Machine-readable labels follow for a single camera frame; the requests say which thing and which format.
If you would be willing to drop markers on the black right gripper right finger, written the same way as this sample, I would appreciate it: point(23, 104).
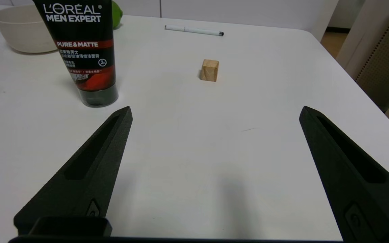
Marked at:
point(356, 182)

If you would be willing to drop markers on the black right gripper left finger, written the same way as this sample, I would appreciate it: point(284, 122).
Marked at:
point(89, 175)

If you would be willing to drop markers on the beige round bowl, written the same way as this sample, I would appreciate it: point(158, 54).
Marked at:
point(22, 33)

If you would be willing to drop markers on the brown perforated panel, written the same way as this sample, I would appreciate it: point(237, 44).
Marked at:
point(387, 67)

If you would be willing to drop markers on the black face wash tube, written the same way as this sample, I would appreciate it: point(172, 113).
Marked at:
point(83, 50)

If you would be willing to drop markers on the small wooden cube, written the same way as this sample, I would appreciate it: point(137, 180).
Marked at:
point(209, 71)

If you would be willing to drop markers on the green lime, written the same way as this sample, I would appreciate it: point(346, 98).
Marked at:
point(116, 15)

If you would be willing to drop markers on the white pen with black cap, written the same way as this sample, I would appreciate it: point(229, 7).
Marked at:
point(194, 30)

